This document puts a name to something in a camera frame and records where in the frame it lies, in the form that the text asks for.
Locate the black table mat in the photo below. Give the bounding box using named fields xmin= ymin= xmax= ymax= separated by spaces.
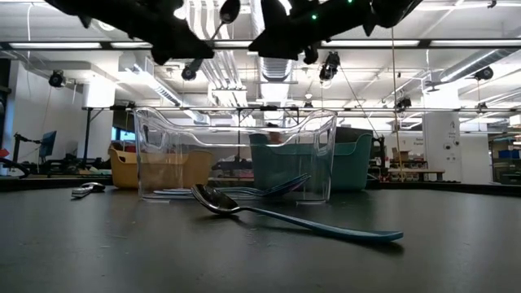
xmin=0 ymin=185 xmax=521 ymax=293

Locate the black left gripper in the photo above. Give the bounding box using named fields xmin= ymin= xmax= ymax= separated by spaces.
xmin=81 ymin=0 xmax=216 ymax=66

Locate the white pillar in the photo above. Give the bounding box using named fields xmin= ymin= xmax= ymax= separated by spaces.
xmin=422 ymin=112 xmax=466 ymax=185

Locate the black spoon blue handle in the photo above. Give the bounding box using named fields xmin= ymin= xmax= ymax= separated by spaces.
xmin=190 ymin=0 xmax=242 ymax=71
xmin=190 ymin=182 xmax=405 ymax=244

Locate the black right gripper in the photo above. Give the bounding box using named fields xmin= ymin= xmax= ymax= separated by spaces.
xmin=247 ymin=0 xmax=374 ymax=65

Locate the yellow plastic bin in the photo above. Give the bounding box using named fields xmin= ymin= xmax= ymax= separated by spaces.
xmin=107 ymin=145 xmax=214 ymax=190

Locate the silver spoon checkered handle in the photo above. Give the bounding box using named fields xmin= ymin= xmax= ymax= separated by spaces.
xmin=71 ymin=181 xmax=107 ymax=199

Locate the background robot station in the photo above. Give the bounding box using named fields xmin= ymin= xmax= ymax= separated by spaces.
xmin=0 ymin=129 xmax=78 ymax=177

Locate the teal plastic bin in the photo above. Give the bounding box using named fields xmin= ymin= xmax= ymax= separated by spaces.
xmin=248 ymin=126 xmax=374 ymax=192

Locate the clear plastic bin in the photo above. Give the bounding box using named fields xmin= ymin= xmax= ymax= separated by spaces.
xmin=133 ymin=106 xmax=339 ymax=204

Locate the iridescent purple spoon teal handle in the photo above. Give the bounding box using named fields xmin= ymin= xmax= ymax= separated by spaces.
xmin=142 ymin=181 xmax=302 ymax=200
xmin=162 ymin=177 xmax=309 ymax=196

